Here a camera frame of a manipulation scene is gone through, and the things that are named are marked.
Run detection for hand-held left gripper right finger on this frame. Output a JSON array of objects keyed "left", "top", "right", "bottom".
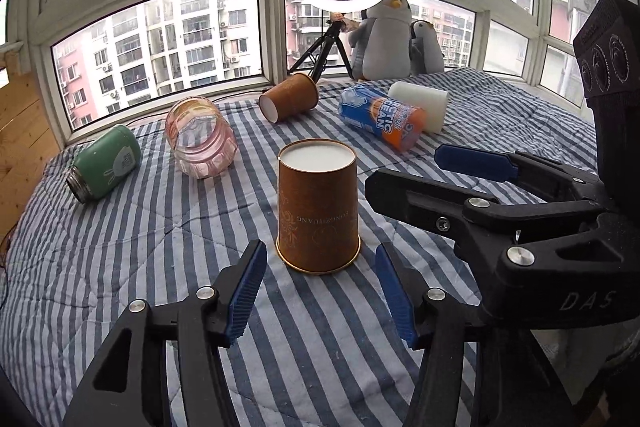
[{"left": 374, "top": 243, "right": 581, "bottom": 427}]

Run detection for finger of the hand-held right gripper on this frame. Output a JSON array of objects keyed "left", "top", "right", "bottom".
[
  {"left": 434, "top": 144, "right": 603, "bottom": 208},
  {"left": 364, "top": 169, "right": 601, "bottom": 268}
]

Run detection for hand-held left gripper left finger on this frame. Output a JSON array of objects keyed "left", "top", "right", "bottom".
[{"left": 62, "top": 239, "right": 268, "bottom": 427}]

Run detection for brown paper cup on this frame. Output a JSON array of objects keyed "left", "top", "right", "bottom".
[
  {"left": 275, "top": 139, "right": 362, "bottom": 276},
  {"left": 258, "top": 72, "right": 320, "bottom": 124}
]

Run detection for white cup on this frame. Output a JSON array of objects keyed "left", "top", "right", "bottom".
[{"left": 388, "top": 80, "right": 450, "bottom": 136}]

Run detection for blue orange drink can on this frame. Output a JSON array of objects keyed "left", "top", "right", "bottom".
[{"left": 338, "top": 82, "right": 429, "bottom": 153}]

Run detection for blue striped blanket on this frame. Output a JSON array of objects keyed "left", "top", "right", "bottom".
[{"left": 0, "top": 67, "right": 640, "bottom": 427}]

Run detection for small grey penguin plush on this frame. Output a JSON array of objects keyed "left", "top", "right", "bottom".
[{"left": 408, "top": 19, "right": 446, "bottom": 76}]

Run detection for large grey penguin plush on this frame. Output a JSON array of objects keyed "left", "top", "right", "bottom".
[{"left": 348, "top": 0, "right": 414, "bottom": 82}]

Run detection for pink glass jar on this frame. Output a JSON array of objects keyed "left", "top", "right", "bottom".
[{"left": 164, "top": 96, "right": 240, "bottom": 180}]

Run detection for black tripod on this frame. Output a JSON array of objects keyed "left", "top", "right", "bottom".
[{"left": 288, "top": 19, "right": 354, "bottom": 83}]

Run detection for green glass jar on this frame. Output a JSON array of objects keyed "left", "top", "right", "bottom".
[{"left": 65, "top": 124, "right": 142, "bottom": 204}]

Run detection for wooden panel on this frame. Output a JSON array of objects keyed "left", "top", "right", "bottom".
[{"left": 0, "top": 41, "right": 67, "bottom": 253}]

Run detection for white window frame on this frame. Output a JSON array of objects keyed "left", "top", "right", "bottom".
[{"left": 0, "top": 0, "right": 640, "bottom": 148}]

